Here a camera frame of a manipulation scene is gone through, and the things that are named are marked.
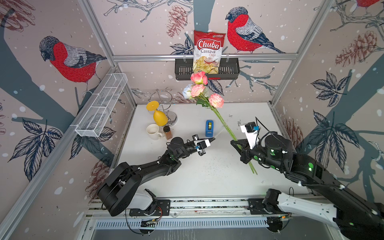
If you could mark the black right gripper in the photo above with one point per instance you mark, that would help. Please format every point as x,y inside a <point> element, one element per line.
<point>243,144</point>

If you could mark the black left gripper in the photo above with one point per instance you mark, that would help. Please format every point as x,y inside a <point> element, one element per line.
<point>211,140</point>

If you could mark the blue tape dispenser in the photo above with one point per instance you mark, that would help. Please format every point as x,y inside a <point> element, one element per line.
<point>209,131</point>

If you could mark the pink flower bouquet green stems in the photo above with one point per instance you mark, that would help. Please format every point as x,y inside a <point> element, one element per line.
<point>200,92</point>

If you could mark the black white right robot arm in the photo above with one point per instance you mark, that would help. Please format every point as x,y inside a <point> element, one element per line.
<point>356,218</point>

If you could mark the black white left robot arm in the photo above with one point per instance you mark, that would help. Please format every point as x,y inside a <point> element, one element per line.
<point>118,189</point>

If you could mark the brown spice jar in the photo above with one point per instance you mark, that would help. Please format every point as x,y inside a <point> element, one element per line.
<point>167,132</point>

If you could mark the yellow plastic wine glass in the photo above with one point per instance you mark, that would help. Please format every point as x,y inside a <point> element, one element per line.
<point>160,117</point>

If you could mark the white ceramic mug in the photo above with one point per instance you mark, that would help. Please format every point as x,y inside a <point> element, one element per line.
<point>153,131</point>

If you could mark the Chuba cassava chips bag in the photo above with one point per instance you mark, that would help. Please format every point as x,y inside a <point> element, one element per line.
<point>208,49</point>

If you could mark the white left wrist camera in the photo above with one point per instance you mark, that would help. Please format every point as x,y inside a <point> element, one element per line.
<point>200,145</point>

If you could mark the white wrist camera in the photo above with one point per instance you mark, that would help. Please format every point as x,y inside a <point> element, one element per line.
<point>251,130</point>
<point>200,145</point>

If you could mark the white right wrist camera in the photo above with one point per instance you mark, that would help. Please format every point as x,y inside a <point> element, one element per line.
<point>251,130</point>

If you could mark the aluminium front rail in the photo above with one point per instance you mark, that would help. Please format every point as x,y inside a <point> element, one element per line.
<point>206,207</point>

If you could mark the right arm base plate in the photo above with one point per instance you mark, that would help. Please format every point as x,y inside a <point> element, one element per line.
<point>264,207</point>

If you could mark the chrome wire glass rack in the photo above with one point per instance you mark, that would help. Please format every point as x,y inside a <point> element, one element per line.
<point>165,99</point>

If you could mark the black wire wall basket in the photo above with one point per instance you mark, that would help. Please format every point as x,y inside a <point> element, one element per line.
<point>229,69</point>

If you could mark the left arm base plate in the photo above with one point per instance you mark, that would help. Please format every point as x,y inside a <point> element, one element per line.
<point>157,208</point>

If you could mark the white mesh wall shelf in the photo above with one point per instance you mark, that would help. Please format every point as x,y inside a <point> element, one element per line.
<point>95,119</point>

